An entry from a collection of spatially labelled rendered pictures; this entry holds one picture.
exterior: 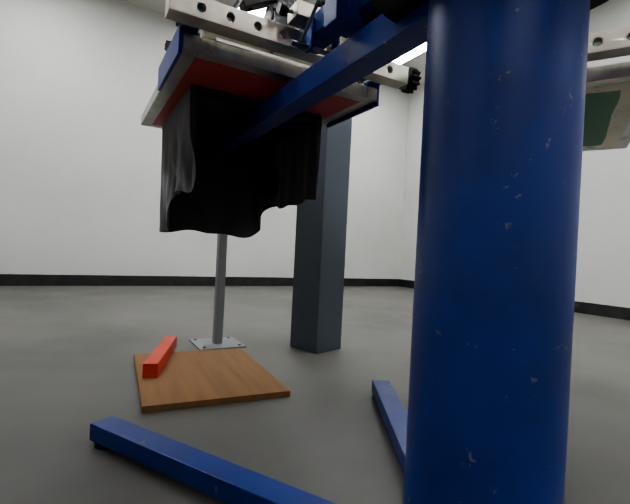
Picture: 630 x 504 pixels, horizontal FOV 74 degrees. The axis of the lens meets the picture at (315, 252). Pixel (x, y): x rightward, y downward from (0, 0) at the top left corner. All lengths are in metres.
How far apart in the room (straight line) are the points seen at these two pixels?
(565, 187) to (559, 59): 0.15
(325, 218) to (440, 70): 1.43
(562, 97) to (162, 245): 4.64
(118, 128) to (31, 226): 1.31
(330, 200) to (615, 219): 3.28
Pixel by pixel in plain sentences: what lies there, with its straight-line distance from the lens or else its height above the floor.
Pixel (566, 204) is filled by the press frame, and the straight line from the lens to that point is 0.57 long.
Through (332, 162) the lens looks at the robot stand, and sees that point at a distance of 2.02.
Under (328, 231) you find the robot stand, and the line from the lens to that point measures 1.98.
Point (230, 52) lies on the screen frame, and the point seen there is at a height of 0.97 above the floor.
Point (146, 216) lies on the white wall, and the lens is 4.95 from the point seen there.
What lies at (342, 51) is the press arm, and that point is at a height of 0.90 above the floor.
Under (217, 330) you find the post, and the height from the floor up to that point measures 0.07.
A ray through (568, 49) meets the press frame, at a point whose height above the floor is 0.73.
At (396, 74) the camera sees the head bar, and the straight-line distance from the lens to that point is 1.35.
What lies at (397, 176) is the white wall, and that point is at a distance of 6.53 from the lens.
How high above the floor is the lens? 0.48
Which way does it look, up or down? level
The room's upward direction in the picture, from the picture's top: 3 degrees clockwise
